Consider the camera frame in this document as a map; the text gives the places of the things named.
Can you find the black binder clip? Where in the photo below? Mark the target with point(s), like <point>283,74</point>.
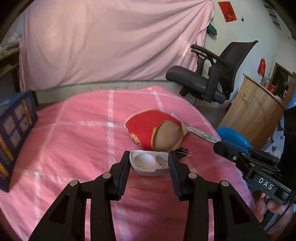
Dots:
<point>181,153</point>

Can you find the white plastic tray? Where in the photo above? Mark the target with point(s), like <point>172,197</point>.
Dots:
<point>149,163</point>

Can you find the pink checked tablecloth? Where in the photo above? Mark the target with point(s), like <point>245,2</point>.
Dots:
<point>80,139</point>

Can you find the red hanging ornament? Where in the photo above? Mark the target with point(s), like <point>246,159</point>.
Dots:
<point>262,67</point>

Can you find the black office chair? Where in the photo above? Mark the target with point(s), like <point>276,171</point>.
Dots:
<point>214,78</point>

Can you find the pink hanging sheet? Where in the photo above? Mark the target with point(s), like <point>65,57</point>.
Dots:
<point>77,42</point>

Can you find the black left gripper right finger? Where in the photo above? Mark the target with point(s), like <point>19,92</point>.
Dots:
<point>233,219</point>

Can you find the white medicine sachet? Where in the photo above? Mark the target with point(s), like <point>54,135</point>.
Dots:
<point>205,136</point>

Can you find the blue dotted curtain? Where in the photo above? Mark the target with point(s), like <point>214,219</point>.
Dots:
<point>277,136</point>

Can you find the wooden cabinet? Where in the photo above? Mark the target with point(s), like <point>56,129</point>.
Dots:
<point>254,113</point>

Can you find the blue plastic bucket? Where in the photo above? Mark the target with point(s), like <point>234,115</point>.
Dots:
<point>235,141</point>

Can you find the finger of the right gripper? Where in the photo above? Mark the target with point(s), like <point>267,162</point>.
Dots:
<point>249,166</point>

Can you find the blue cardboard box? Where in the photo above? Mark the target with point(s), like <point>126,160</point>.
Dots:
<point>18,117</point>

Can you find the person's right hand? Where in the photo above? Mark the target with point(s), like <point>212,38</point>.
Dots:
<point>284,212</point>

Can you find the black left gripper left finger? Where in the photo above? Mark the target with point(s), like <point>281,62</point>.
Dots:
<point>65,218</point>

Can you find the red diamond wall paper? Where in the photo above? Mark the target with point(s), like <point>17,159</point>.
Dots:
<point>227,11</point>

